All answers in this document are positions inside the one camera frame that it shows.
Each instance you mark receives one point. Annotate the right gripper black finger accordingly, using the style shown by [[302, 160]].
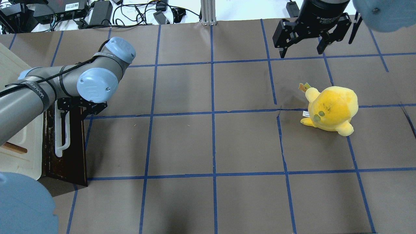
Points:
[[283, 49], [325, 41]]

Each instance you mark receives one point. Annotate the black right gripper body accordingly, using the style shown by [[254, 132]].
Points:
[[318, 14]]

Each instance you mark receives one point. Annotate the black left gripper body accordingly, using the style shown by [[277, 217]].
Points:
[[72, 104]]

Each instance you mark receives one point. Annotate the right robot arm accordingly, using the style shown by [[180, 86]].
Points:
[[382, 15]]

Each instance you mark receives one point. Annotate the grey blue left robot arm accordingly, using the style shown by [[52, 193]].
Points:
[[95, 80]]

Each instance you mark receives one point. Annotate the cream white cabinet body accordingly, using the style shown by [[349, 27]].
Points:
[[15, 128]]

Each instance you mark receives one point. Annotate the yellow plush toy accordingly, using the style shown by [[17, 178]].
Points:
[[330, 110]]

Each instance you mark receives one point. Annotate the brown wooden stick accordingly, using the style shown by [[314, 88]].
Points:
[[14, 148]]

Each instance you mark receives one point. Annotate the black electronics box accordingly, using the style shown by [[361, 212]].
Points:
[[57, 10]]

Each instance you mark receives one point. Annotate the black power adapter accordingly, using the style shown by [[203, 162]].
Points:
[[101, 12]]

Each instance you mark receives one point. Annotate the small black power brick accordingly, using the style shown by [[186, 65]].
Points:
[[160, 18]]

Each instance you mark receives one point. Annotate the aluminium frame post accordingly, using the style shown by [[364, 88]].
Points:
[[208, 15]]

